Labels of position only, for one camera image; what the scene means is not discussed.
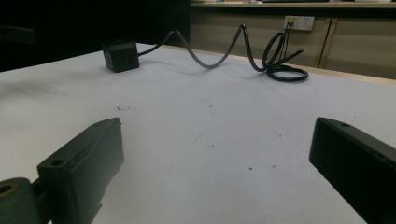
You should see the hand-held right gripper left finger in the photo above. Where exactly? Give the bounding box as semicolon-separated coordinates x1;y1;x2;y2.
36;117;125;224

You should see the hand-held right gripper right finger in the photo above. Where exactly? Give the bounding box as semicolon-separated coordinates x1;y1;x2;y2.
308;117;396;224

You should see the black cube power strip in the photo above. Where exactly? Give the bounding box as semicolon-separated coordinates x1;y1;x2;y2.
101;39;141;74

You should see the beige wall cabinet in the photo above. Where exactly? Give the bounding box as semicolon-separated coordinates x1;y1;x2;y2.
190;1;396;80

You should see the thin black plugged cable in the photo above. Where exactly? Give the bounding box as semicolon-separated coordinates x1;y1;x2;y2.
279;21;294;60

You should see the white wall socket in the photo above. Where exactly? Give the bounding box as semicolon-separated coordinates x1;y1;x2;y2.
283;15;316;32

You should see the black power cable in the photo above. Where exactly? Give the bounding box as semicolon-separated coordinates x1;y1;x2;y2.
137;23;309;83

